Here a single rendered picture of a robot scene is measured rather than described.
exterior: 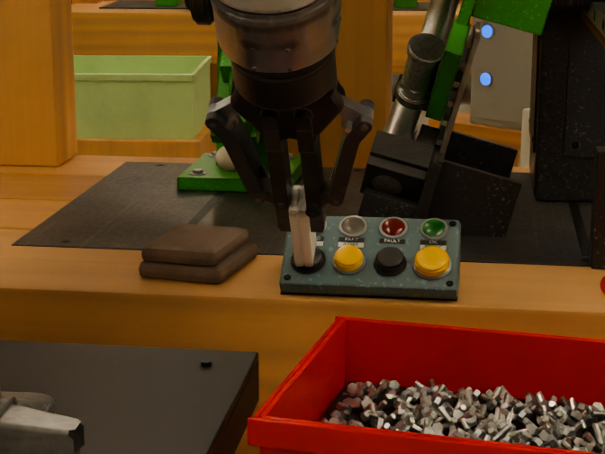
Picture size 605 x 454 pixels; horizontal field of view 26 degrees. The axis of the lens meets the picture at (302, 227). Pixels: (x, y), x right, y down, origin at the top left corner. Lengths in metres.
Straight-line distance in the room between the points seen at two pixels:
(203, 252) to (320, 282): 0.11
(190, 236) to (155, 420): 0.34
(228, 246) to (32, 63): 0.66
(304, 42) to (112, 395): 0.28
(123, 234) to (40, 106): 0.47
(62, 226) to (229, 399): 0.49
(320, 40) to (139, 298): 0.33
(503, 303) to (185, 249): 0.28
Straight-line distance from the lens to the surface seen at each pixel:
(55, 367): 0.99
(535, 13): 1.29
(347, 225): 1.13
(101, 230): 1.34
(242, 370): 0.97
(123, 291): 1.13
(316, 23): 0.88
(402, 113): 1.35
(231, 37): 0.90
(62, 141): 1.79
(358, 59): 1.66
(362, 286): 1.09
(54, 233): 1.34
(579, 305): 1.11
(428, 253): 1.10
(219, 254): 1.14
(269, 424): 0.80
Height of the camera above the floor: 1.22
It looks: 14 degrees down
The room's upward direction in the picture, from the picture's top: straight up
